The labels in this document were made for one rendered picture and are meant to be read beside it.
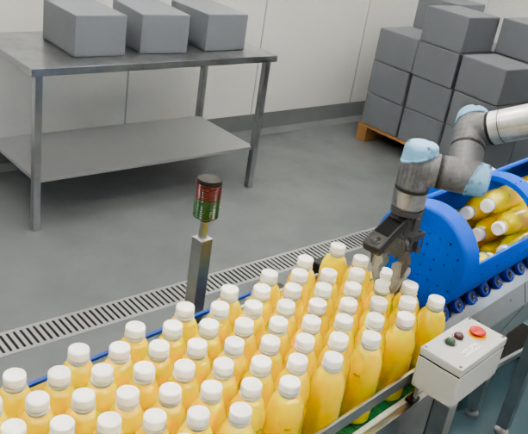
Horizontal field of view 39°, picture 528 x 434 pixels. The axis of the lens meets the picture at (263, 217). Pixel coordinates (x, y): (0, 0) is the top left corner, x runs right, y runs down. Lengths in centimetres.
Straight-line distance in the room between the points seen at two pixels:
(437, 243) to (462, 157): 35
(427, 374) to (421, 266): 44
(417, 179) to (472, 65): 398
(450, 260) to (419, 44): 403
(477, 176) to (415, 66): 428
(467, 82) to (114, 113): 251
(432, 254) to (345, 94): 479
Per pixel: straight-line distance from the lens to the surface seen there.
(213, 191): 176
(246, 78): 581
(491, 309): 227
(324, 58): 633
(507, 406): 323
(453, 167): 163
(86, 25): 406
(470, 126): 171
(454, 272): 194
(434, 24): 577
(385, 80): 607
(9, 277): 377
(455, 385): 160
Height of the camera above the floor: 196
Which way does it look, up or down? 25 degrees down
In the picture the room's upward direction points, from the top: 9 degrees clockwise
